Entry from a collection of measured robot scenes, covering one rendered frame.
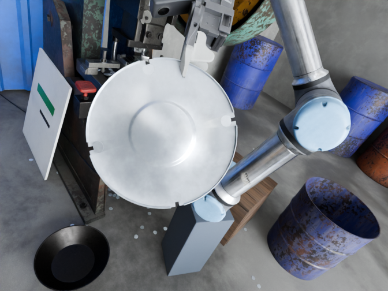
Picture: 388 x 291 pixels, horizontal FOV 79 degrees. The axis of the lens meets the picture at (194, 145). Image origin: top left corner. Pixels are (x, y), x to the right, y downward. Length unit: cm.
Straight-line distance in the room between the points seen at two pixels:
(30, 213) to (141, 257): 61
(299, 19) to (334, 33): 349
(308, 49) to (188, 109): 38
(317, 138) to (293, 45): 26
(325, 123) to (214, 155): 26
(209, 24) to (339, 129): 35
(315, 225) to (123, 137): 116
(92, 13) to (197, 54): 92
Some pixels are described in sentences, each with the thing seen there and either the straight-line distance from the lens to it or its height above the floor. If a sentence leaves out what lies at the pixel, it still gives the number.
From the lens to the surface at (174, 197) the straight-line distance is 47.
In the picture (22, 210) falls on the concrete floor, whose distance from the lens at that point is 151.
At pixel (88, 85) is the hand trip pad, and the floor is 76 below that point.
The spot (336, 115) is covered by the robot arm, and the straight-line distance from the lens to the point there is 59.
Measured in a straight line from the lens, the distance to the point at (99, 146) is 49.
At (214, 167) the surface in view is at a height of 91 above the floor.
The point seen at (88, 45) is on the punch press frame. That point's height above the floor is 76.
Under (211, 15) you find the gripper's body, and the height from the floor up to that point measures 114.
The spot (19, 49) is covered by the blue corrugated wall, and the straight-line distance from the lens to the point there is 234.
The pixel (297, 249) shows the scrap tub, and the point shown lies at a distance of 155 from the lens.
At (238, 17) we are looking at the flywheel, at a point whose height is 111.
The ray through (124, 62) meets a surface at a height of 77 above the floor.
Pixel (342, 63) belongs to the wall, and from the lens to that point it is 411.
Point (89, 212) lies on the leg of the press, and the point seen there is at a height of 3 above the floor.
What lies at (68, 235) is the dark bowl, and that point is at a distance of 135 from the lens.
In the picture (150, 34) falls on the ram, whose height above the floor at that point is 94.
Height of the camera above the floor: 118
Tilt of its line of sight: 33 degrees down
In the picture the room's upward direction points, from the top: 22 degrees clockwise
